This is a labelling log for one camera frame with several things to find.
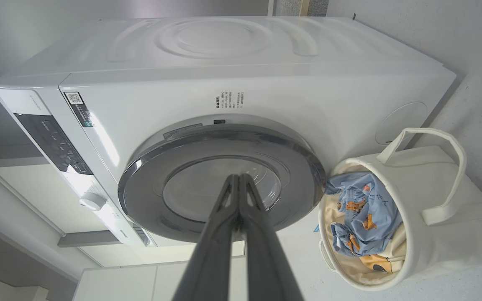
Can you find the white front-loading washing machine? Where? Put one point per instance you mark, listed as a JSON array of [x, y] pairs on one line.
[[287, 83]]

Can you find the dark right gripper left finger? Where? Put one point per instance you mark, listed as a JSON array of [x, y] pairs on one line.
[[211, 259]]

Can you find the dark washer control panel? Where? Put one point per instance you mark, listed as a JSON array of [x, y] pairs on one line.
[[52, 142]]

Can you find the cream canvas laundry basket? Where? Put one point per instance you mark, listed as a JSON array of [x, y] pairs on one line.
[[442, 242]]

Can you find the black printed text label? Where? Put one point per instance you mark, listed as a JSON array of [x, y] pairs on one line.
[[229, 100]]

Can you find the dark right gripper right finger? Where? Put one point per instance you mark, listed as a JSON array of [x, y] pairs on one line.
[[266, 259]]

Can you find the round dark glass washer door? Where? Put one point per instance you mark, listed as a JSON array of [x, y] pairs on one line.
[[149, 196]]

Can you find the white round washer knob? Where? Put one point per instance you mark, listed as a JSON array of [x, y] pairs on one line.
[[92, 201]]

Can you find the orange garment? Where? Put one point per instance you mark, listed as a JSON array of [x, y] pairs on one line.
[[377, 263]]

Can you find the white panelled cabinet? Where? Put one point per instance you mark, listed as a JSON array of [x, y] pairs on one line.
[[119, 284]]

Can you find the blue patterned garment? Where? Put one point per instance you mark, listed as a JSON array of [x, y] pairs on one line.
[[370, 209]]

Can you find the dark QR code sticker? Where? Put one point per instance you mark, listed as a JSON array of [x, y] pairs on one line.
[[78, 108]]

